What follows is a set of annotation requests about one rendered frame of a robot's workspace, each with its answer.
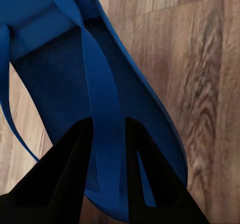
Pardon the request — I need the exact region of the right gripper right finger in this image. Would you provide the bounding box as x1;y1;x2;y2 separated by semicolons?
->
125;117;210;224

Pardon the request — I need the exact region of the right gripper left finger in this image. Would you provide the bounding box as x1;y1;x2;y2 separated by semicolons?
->
0;117;94;224

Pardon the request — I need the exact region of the sandal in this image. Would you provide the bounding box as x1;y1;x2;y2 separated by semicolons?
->
0;0;188;224

